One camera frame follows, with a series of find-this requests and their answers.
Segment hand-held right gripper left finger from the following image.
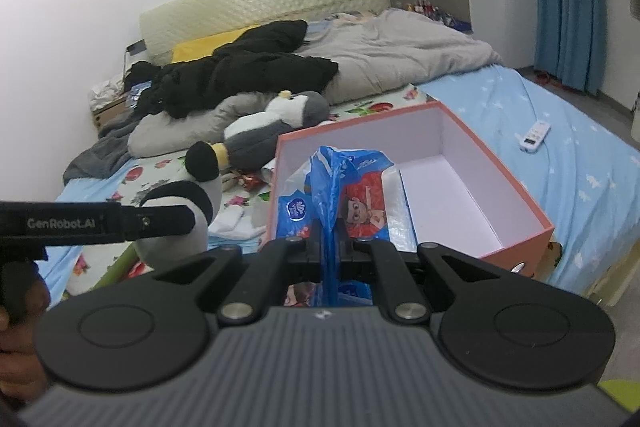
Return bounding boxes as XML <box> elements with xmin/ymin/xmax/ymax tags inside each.
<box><xmin>150</xmin><ymin>224</ymin><xmax>327</xmax><ymax>328</ymax></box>

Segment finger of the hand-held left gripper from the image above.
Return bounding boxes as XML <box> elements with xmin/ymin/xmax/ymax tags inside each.
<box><xmin>120</xmin><ymin>204</ymin><xmax>197</xmax><ymax>242</ymax></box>

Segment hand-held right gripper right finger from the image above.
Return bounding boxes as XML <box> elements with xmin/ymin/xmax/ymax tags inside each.
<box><xmin>339</xmin><ymin>224</ymin><xmax>520</xmax><ymax>324</ymax></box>

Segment small panda plush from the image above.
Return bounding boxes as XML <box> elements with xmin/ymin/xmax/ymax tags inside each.
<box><xmin>134</xmin><ymin>181</ymin><xmax>222</xmax><ymax>269</ymax></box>

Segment pink cardboard box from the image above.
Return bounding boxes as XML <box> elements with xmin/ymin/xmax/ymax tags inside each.
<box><xmin>264</xmin><ymin>102</ymin><xmax>556</xmax><ymax>280</ymax></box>

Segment person's left hand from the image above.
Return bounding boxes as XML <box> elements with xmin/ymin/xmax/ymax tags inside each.
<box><xmin>0</xmin><ymin>264</ymin><xmax>55</xmax><ymax>403</ymax></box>

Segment blue wipes pack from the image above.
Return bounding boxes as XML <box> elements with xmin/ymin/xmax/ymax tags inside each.
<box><xmin>274</xmin><ymin>193</ymin><xmax>322</xmax><ymax>240</ymax></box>

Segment fruit printed mat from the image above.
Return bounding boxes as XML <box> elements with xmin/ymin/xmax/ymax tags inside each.
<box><xmin>60</xmin><ymin>82</ymin><xmax>446</xmax><ymax>298</ymax></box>

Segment green massage brush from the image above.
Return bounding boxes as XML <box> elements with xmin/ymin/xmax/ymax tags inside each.
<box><xmin>95</xmin><ymin>242</ymin><xmax>151</xmax><ymax>290</ymax></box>

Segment white socks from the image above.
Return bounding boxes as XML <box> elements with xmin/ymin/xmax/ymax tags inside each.
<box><xmin>210</xmin><ymin>206</ymin><xmax>266</xmax><ymax>240</ymax></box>

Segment dark grey blanket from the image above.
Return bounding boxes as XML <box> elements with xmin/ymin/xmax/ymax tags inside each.
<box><xmin>62</xmin><ymin>107</ymin><xmax>151</xmax><ymax>180</ymax></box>

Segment grey pillow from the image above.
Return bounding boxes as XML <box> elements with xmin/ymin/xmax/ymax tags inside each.
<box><xmin>127</xmin><ymin>93</ymin><xmax>281</xmax><ymax>158</ymax></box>

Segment red candy wrapper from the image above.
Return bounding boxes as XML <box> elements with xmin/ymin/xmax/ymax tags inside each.
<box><xmin>235</xmin><ymin>172</ymin><xmax>273</xmax><ymax>192</ymax></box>

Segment brown cardboard box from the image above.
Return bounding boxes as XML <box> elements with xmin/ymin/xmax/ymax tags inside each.
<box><xmin>90</xmin><ymin>94</ymin><xmax>128</xmax><ymax>130</ymax></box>

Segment grey penguin plush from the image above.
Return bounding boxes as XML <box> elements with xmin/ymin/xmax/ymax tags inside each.
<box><xmin>185</xmin><ymin>90</ymin><xmax>331</xmax><ymax>182</ymax></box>

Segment white crumpled cloth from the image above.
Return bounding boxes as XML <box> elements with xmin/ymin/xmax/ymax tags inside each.
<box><xmin>89</xmin><ymin>77</ymin><xmax>126</xmax><ymax>108</ymax></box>

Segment black garment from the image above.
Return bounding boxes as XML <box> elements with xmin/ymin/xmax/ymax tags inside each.
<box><xmin>127</xmin><ymin>20</ymin><xmax>340</xmax><ymax>118</ymax></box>

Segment yellow pillow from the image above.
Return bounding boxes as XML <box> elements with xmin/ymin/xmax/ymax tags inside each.
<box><xmin>170</xmin><ymin>27</ymin><xmax>251</xmax><ymax>64</ymax></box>

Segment grey duvet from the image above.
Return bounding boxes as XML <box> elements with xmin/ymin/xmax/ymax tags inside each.
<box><xmin>295</xmin><ymin>8</ymin><xmax>503</xmax><ymax>105</ymax></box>

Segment white remote control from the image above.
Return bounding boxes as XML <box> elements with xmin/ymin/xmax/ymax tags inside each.
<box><xmin>518</xmin><ymin>120</ymin><xmax>552</xmax><ymax>152</ymax></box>

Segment row of small toys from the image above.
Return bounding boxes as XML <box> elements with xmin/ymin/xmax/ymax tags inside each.
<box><xmin>402</xmin><ymin>0</ymin><xmax>473</xmax><ymax>32</ymax></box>

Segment light blue bed sheet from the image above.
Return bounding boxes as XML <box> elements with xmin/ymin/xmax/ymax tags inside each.
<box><xmin>40</xmin><ymin>62</ymin><xmax>640</xmax><ymax>308</ymax></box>

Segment lime green cloth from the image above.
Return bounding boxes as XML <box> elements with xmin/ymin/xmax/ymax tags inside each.
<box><xmin>597</xmin><ymin>377</ymin><xmax>640</xmax><ymax>414</ymax></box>

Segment blue curtain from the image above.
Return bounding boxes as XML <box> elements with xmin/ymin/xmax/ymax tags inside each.
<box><xmin>527</xmin><ymin>0</ymin><xmax>608</xmax><ymax>95</ymax></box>

